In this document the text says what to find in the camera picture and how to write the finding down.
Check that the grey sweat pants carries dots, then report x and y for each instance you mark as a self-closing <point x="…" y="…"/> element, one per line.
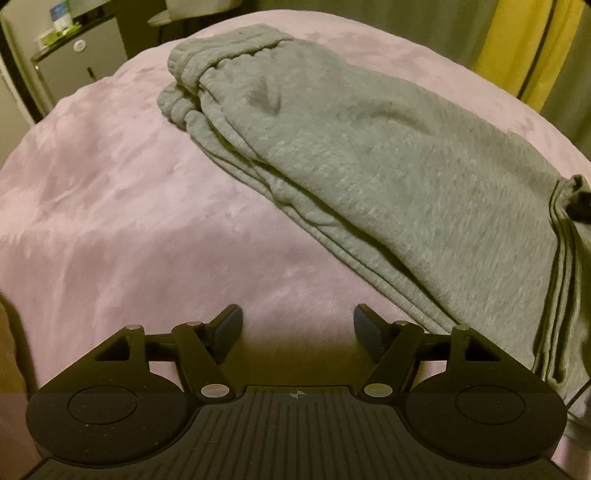
<point x="392" y="175"/>

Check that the grey nightstand cabinet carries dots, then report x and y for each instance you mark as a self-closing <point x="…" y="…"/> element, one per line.
<point x="78" y="64"/>

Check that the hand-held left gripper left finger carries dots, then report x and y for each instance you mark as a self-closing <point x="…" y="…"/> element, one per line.
<point x="229" y="328"/>

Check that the green packet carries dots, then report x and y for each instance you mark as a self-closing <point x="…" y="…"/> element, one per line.
<point x="53" y="37"/>

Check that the blue and white box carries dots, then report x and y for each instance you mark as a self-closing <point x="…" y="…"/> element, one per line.
<point x="62" y="17"/>

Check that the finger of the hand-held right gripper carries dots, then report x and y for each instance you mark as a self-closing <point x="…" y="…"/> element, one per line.
<point x="577" y="211"/>

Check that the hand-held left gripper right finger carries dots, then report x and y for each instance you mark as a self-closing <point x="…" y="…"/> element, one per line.
<point x="368" y="328"/>

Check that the pink fleece blanket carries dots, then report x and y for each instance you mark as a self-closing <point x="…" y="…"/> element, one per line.
<point x="138" y="221"/>

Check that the yellow curtain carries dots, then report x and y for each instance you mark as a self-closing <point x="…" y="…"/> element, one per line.
<point x="521" y="46"/>

